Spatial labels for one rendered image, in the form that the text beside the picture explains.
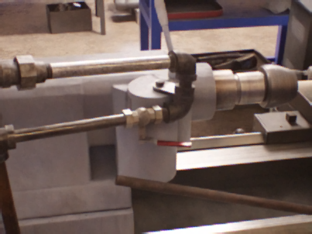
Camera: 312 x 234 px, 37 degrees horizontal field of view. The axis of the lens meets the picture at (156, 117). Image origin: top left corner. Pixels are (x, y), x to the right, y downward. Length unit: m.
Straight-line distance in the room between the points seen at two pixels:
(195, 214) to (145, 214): 0.12
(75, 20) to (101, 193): 3.85
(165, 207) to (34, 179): 0.44
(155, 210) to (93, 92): 0.46
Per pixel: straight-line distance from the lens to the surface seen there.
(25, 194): 0.86
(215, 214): 1.19
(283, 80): 0.94
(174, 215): 1.18
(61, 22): 4.62
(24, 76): 0.61
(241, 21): 2.83
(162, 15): 0.83
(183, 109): 0.75
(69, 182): 0.85
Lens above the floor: 1.50
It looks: 29 degrees down
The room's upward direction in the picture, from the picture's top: straight up
